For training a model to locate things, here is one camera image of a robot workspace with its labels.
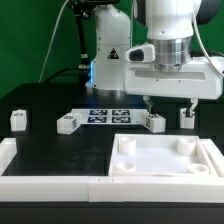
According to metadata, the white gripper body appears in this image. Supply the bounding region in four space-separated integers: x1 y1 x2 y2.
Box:
124 57 223 99

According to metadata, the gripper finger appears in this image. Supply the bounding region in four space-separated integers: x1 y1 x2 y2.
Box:
185 98 198 118
143 96 154 114

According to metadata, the white square tabletop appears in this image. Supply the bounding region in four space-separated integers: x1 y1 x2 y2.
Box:
108 134 217 176

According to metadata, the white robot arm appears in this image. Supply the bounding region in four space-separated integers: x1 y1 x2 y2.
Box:
87 0 224 106

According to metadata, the AprilTag marker sheet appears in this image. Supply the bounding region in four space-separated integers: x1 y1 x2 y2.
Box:
71 109 146 125

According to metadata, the white U-shaped fence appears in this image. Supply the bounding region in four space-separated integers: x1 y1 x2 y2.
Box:
0 138 224 203

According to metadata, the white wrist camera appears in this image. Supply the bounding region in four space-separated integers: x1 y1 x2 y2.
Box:
125 43 155 63

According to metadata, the black cable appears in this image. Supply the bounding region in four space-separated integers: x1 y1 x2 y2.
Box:
43 65 92 84

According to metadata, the black camera stand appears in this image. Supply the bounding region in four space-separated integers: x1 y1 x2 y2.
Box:
67 0 120 60

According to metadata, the white cable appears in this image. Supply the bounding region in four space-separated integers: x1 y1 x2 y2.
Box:
38 0 71 84

